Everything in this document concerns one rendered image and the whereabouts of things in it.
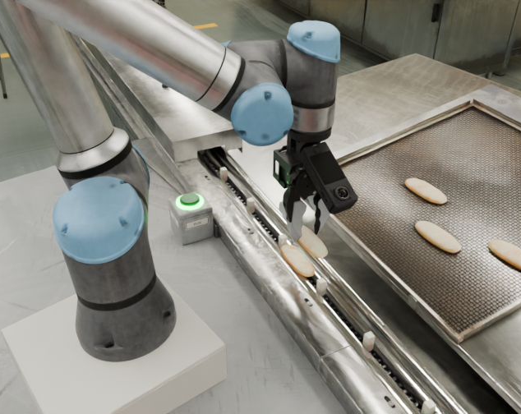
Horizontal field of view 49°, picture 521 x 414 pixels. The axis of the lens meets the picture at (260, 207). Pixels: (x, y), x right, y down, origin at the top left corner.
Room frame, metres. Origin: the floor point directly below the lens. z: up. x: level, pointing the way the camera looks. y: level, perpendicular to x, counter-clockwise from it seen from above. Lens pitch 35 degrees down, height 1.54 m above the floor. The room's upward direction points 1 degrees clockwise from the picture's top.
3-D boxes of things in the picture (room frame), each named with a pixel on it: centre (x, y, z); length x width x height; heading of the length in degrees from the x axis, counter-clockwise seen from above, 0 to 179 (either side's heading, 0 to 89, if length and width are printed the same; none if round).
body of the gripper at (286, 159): (0.81, -0.07, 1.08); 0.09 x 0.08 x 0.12; 27
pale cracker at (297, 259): (0.81, -0.07, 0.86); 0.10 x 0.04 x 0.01; 27
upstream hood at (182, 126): (1.74, 0.41, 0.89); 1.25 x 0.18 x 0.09; 27
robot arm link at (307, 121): (0.80, -0.07, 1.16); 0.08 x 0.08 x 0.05
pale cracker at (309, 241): (0.78, -0.08, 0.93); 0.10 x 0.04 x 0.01; 27
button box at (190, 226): (0.94, 0.14, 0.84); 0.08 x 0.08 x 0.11; 27
